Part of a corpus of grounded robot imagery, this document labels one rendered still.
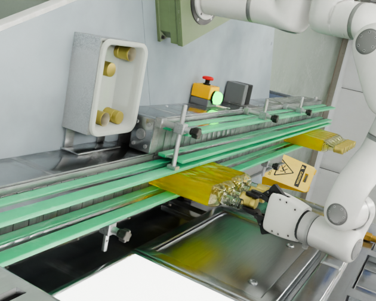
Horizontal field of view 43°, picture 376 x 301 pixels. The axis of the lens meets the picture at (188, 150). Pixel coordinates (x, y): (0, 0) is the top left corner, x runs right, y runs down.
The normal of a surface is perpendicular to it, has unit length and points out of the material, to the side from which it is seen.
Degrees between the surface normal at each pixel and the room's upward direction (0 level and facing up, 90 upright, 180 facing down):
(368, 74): 118
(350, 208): 91
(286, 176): 75
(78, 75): 90
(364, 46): 114
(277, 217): 108
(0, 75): 0
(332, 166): 90
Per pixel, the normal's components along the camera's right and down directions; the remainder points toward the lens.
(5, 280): 0.19, -0.95
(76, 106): -0.48, 0.11
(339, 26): -0.77, 0.48
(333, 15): -0.75, -0.04
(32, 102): 0.85, 0.28
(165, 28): -0.52, 0.50
